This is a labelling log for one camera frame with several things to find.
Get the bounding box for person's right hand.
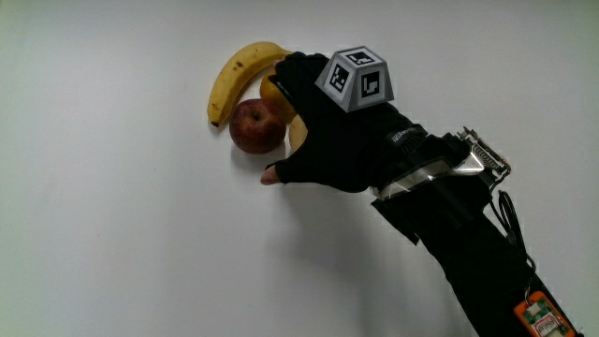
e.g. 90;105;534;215
260;45;430;194

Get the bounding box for person's right forearm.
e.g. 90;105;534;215
372;132;584;337

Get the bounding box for orange fruit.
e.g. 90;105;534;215
259;73;298;125

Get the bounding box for red apple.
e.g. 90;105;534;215
228;97;287;155

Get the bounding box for yellow banana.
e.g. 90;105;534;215
207;40;295;128

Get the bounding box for wrist electronics board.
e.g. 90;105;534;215
456;125;512;189

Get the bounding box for orange sensor module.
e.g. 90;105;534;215
513;290;577;337

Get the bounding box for silver wrist strap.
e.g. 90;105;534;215
370;152;486;201

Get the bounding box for black cable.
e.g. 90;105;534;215
489;189;537;275

